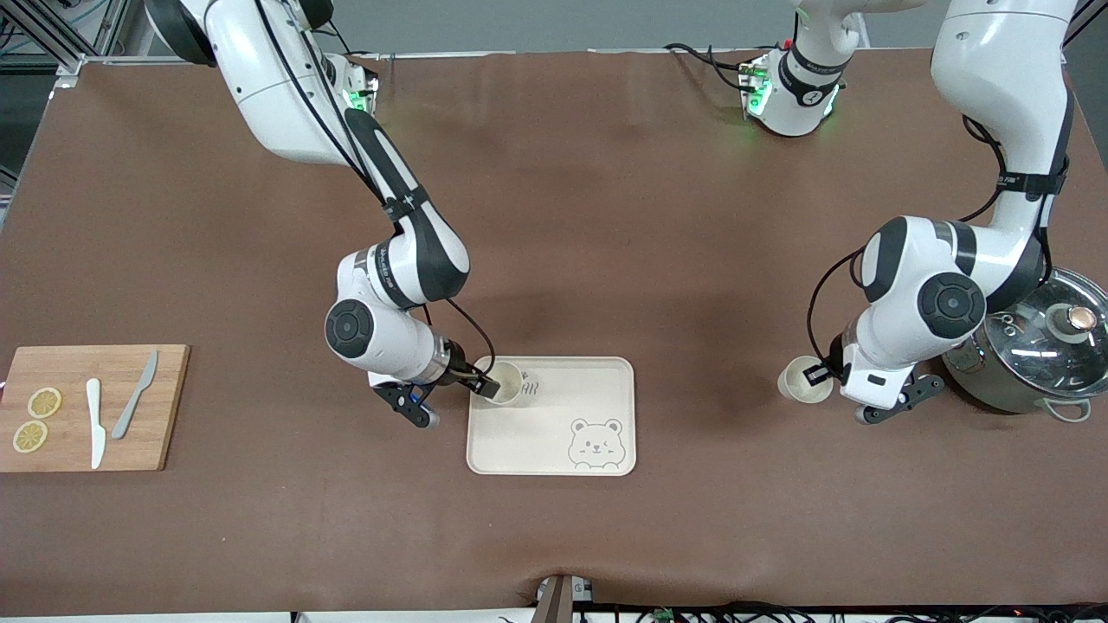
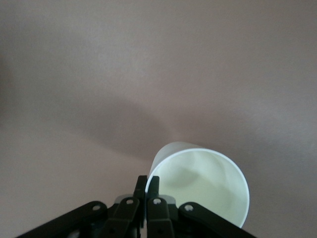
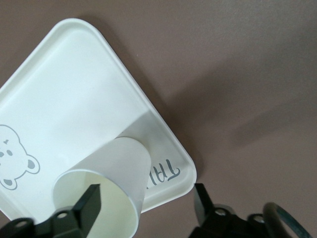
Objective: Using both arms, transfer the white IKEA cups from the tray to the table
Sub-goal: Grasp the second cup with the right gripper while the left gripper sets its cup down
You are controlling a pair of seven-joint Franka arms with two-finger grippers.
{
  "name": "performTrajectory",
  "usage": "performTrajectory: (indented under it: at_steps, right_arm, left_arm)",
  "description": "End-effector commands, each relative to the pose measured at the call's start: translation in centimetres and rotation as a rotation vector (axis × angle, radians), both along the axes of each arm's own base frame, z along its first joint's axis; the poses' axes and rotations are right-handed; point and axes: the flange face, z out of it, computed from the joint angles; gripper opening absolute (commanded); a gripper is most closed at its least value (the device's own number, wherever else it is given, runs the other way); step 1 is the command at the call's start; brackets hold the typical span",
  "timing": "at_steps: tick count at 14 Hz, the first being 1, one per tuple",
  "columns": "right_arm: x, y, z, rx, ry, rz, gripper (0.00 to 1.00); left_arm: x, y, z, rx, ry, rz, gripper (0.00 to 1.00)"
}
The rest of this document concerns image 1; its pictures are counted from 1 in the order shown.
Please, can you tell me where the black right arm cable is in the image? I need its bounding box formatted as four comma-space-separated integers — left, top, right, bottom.
255, 0, 499, 377

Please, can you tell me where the white plastic cup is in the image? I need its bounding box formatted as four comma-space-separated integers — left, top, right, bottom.
485, 361, 527, 408
777, 356, 834, 405

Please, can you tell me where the black strut with grey tip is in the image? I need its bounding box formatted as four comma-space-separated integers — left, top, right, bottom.
374, 381, 441, 429
855, 375, 946, 425

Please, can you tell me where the grey plastic knife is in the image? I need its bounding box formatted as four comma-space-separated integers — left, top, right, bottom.
112, 350, 160, 440

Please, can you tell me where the black base cable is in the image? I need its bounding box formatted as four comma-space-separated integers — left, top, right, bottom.
325, 19, 382, 63
665, 42, 756, 93

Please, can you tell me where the glass pot lid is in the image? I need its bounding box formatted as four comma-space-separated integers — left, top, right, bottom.
982, 268, 1108, 392

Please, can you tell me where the white plastic knife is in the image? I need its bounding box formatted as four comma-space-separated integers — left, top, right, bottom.
85, 378, 107, 470

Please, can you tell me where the beige bear print tray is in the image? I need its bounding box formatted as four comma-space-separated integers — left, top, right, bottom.
467, 356, 637, 477

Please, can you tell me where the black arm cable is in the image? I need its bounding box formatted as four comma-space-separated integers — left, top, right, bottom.
805, 112, 1053, 382
255, 0, 499, 377

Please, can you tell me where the brown table clamp post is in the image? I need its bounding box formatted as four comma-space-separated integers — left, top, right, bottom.
531, 574, 579, 623

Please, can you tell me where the grey electric cooking pot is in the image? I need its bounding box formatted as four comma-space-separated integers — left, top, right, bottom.
942, 267, 1108, 425

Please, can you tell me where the aluminium frame rail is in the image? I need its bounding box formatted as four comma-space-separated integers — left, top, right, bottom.
0, 0, 113, 87

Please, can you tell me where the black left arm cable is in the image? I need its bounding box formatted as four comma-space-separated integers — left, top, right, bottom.
805, 112, 1053, 382

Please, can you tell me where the bamboo cutting board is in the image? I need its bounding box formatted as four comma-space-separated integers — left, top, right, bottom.
0, 344, 190, 473

